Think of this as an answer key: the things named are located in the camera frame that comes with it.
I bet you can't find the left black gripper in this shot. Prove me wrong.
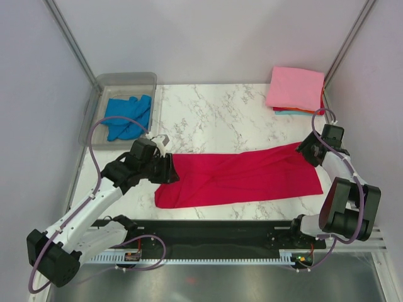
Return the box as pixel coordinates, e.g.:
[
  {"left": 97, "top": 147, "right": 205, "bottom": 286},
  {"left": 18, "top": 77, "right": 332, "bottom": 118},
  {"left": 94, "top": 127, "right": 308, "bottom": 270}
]
[{"left": 140, "top": 153, "right": 179, "bottom": 184}]

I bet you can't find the red t shirt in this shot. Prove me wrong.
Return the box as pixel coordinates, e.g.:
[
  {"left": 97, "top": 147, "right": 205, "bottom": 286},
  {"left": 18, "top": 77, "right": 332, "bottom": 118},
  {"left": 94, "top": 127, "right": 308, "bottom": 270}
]
[{"left": 154, "top": 143, "right": 323, "bottom": 209}]

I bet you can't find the clear plastic bin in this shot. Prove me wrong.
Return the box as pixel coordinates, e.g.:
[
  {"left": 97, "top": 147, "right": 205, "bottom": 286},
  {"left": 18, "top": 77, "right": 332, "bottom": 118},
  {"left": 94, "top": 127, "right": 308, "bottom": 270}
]
[{"left": 79, "top": 72, "right": 162, "bottom": 147}]

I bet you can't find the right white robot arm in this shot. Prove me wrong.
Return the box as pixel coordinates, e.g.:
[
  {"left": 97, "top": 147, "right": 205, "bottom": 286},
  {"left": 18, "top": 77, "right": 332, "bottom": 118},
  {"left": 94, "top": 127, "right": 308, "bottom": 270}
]
[{"left": 288, "top": 124, "right": 381, "bottom": 248}]

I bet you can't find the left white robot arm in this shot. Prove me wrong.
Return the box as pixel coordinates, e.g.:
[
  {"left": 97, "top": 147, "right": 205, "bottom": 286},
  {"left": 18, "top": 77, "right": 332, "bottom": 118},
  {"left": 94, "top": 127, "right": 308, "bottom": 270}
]
[{"left": 26, "top": 135, "right": 179, "bottom": 288}]

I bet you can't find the teal folded t shirt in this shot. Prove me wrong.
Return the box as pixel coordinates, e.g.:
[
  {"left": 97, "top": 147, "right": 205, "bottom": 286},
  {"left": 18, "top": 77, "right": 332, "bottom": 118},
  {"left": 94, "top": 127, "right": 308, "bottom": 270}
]
[{"left": 275, "top": 110, "right": 306, "bottom": 115}]

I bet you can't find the pink folded t shirt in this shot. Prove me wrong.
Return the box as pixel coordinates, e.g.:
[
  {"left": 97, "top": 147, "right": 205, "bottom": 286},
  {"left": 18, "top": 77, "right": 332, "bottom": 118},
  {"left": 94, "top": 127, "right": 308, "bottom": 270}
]
[{"left": 266, "top": 66, "right": 324, "bottom": 111}]

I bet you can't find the blue t shirt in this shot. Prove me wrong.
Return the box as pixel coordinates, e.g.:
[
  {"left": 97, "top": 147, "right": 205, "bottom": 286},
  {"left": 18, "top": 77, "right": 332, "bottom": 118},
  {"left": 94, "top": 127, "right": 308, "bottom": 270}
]
[{"left": 102, "top": 95, "right": 152, "bottom": 142}]

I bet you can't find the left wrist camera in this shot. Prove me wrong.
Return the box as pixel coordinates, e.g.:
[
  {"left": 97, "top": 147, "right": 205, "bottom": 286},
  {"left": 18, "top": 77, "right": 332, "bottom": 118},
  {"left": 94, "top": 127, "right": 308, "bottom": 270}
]
[{"left": 147, "top": 135, "right": 169, "bottom": 148}]

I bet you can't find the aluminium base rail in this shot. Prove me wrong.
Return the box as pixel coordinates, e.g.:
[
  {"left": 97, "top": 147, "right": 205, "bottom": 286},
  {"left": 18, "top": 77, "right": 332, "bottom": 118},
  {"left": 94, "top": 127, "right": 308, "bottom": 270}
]
[{"left": 47, "top": 225, "right": 389, "bottom": 251}]

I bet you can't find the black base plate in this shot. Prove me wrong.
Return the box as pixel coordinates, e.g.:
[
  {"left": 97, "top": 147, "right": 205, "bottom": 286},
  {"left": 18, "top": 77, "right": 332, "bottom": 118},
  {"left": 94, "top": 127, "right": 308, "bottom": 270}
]
[{"left": 124, "top": 220, "right": 326, "bottom": 259}]

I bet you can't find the white slotted cable duct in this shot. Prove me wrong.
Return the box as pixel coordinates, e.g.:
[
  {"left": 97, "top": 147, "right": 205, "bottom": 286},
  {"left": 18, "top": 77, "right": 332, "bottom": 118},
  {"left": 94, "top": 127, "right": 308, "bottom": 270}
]
[{"left": 86, "top": 250, "right": 313, "bottom": 265}]

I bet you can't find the right aluminium frame post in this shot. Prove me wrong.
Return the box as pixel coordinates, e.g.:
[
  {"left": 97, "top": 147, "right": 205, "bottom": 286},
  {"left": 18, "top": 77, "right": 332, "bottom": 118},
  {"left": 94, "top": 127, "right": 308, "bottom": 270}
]
[{"left": 324, "top": 0, "right": 377, "bottom": 88}]

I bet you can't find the aluminium frame post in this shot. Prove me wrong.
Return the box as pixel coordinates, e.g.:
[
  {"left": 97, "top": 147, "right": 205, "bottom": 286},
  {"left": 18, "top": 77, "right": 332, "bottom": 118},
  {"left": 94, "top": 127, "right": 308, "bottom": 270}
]
[
  {"left": 43, "top": 0, "right": 100, "bottom": 91},
  {"left": 324, "top": 0, "right": 377, "bottom": 88}
]

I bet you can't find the left aluminium frame post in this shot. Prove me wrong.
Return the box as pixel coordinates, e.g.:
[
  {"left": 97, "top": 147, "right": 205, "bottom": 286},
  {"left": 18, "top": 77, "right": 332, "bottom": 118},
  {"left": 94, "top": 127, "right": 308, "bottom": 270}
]
[{"left": 43, "top": 0, "right": 100, "bottom": 91}]

